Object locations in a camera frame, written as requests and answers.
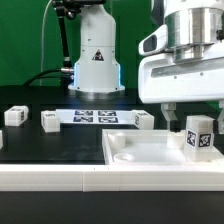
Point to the white square table top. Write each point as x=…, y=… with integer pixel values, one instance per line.
x=149, y=147

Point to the white U-shaped fence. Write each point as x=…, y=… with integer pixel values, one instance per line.
x=90, y=178

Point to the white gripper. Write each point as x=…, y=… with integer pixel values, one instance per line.
x=162, y=81

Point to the white part left edge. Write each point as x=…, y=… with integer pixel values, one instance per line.
x=1, y=139

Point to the white marker sheet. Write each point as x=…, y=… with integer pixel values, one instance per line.
x=95, y=117

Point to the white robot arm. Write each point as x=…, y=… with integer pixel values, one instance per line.
x=183, y=59

